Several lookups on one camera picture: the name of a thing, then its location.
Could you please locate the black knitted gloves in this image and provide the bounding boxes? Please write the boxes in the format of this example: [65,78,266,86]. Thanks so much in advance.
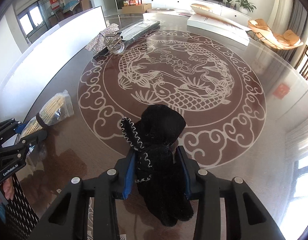
[120,104,193,227]

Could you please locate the bagged wooden sticks bundle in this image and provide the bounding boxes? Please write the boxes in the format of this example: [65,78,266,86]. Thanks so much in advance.
[20,90,74,138]

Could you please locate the left hand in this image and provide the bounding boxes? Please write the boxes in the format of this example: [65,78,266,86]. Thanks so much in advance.
[3,177,14,200]

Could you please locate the large white cardboard box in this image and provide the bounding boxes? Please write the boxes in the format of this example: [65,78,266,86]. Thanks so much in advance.
[0,7,106,122]

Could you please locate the black plastic flat package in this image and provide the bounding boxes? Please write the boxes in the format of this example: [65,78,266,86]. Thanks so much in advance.
[93,20,160,60]

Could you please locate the brown cardboard box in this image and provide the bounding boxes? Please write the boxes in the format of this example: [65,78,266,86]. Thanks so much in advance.
[122,3,152,14]

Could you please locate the wooden dining chair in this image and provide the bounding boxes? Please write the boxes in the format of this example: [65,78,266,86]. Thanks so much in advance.
[296,45,308,83]

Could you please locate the flat white box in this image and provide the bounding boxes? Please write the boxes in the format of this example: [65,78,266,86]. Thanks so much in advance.
[187,4,250,47]

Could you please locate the white tv cabinet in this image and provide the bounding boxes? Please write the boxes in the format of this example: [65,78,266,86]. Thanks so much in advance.
[141,0,252,27]

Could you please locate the orange lounge chair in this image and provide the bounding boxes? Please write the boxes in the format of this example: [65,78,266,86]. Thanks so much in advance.
[248,18,303,50]

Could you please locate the green potted plant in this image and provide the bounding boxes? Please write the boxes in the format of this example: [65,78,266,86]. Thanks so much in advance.
[236,0,257,14]

